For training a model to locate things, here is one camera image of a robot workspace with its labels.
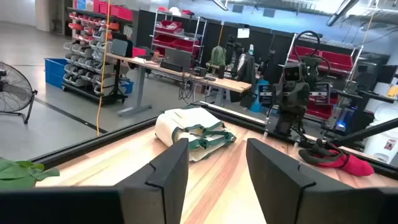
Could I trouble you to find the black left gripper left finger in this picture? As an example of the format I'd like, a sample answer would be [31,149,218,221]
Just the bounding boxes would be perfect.
[0,138,190,224]

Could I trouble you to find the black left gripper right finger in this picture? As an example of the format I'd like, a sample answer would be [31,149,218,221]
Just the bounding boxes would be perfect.
[246,138,398,224]

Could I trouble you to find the cream gardening bag green trim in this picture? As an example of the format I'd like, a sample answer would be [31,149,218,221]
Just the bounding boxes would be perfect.
[154,105,237,162]

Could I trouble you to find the red black gardening glove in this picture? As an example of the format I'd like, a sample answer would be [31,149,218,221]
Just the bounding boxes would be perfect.
[297,139,376,177]

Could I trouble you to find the wooden top desk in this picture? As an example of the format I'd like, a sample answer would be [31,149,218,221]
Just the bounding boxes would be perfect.
[106,52,252,118]

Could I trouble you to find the white plastic container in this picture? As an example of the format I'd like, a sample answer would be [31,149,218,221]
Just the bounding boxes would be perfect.
[363,104,398,164]

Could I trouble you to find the small blue bin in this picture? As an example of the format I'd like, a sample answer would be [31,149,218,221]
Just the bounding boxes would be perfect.
[119,79,135,95]

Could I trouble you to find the grey monitor on desk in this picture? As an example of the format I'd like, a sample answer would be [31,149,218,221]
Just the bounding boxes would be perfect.
[164,47,193,73]

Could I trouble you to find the storage rack with small bins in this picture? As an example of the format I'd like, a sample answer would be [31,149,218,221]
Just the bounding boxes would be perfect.
[61,0,134,105]

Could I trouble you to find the green plant in white pot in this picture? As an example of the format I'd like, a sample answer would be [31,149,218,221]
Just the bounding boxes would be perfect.
[0,157,60,190]

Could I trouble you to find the blue plastic crate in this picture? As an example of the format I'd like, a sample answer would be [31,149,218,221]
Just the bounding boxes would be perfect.
[44,57,68,90]

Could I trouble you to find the black floor fan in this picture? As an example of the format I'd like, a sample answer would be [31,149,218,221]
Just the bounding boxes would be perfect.
[0,61,39,124]

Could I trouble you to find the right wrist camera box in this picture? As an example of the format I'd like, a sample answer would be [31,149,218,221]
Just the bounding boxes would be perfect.
[282,63,303,84]

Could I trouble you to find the wire shelf with red bins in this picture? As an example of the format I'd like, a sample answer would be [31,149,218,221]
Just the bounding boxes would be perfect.
[150,8,208,68]
[285,32,365,123]

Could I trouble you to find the black partition wall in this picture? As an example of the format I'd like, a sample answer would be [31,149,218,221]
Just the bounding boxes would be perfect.
[136,9,391,85]

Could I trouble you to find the black table edge frame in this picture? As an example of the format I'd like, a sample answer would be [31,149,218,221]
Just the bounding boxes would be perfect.
[29,101,398,181]

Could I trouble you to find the black frame strut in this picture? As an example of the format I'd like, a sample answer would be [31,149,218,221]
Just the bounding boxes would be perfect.
[331,117,398,147]

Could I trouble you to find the yellow hanging cable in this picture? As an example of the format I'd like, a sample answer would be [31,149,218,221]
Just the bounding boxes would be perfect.
[95,0,112,137]

